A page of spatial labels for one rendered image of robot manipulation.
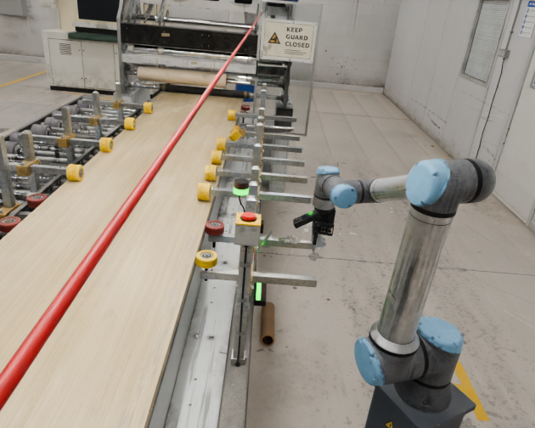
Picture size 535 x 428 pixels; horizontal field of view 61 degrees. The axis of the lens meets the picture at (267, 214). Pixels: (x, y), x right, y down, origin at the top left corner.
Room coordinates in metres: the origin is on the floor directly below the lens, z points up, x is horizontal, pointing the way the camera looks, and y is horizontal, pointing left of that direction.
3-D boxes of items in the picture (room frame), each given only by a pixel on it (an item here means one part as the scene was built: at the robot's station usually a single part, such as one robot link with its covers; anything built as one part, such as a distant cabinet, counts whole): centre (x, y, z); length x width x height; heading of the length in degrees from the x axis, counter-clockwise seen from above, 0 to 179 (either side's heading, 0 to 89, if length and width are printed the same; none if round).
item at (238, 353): (1.13, 0.05, 0.93); 0.05 x 0.04 x 0.45; 2
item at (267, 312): (2.14, -0.06, 0.04); 0.30 x 0.08 x 0.08; 2
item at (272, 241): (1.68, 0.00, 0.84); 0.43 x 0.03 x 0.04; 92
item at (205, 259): (1.43, 0.21, 0.85); 0.08 x 0.08 x 0.11
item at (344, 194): (1.58, -0.27, 1.14); 0.12 x 0.12 x 0.09; 19
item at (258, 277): (1.43, 0.01, 0.83); 0.43 x 0.03 x 0.04; 92
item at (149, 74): (4.23, 0.68, 1.05); 1.43 x 0.12 x 0.12; 92
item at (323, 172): (1.69, -0.22, 1.14); 0.10 x 0.09 x 0.12; 19
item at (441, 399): (1.17, -0.59, 0.65); 0.19 x 0.19 x 0.10
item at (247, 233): (1.13, 0.05, 1.18); 0.07 x 0.07 x 0.08; 2
